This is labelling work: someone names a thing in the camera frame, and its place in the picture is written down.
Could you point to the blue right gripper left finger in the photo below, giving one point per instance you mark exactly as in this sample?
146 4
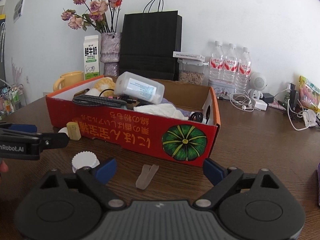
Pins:
105 171

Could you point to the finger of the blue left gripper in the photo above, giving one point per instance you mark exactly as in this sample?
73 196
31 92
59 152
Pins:
21 128

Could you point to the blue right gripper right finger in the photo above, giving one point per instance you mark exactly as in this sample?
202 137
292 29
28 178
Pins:
214 172

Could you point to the white tissue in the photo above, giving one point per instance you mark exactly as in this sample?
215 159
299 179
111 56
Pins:
163 109

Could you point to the purple linen drawstring bag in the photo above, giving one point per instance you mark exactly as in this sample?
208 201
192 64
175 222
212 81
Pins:
186 113

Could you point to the yellow white plush toy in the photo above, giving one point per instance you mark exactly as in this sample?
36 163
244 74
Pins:
103 88

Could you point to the translucent plastic bottle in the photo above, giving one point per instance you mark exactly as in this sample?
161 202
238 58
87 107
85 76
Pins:
139 87

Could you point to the white bottle cap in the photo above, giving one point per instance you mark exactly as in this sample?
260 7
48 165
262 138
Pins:
64 130

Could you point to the person's left hand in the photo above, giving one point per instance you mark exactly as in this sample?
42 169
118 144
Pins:
3 167

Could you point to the white scalloped lid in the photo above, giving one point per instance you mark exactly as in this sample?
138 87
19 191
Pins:
84 159

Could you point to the translucent plastic clip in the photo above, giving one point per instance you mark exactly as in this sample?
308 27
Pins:
146 176

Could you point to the beige eraser block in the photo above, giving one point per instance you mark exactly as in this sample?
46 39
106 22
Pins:
73 131

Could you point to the red cardboard box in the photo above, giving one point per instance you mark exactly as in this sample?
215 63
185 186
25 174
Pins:
181 141

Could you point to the yellow ceramic mug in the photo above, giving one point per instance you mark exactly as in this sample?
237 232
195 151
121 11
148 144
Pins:
68 79

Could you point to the white charger block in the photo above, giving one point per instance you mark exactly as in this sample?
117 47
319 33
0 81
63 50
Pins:
259 104

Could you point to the decorated metal tin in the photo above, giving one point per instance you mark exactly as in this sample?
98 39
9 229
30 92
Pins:
223 89

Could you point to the black power adapter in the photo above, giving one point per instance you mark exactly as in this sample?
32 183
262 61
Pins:
268 98

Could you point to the white robot speaker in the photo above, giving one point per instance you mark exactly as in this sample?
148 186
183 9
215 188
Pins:
257 83

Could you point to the clear jar of seeds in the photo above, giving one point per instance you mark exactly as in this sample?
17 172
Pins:
193 72

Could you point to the white green milk carton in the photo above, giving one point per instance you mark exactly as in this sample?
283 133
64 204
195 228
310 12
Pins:
91 56

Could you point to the purple tissue pack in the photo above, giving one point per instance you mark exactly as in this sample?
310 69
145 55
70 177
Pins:
318 178

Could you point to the right water bottle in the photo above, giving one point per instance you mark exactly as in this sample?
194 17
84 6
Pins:
244 71

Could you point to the water bottle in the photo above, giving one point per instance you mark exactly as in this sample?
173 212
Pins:
230 66
244 71
216 62

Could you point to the middle water bottle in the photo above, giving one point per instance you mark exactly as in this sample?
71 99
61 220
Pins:
230 66

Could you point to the black upright device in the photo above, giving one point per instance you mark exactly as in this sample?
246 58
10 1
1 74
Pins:
293 98

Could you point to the white face mask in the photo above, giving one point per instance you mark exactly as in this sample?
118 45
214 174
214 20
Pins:
309 118

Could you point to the left water bottle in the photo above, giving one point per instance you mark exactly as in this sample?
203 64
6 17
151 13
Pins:
216 62

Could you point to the purple glitter vase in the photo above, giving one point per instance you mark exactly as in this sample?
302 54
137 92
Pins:
110 53

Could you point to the yellow snack bag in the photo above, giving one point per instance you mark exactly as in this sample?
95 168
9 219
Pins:
309 94

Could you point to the flat white box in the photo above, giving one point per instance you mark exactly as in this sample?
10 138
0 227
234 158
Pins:
188 56

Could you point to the black paper shopping bag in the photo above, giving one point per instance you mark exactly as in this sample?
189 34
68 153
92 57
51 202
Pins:
148 41

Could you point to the dried pink rose bouquet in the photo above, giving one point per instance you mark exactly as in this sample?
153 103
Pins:
102 15

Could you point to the wire storage rack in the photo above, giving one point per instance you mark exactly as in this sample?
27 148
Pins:
12 99

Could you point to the white wired earphones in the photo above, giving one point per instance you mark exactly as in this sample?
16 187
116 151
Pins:
241 101

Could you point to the wall notice paper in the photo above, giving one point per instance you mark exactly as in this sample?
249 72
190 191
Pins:
18 11

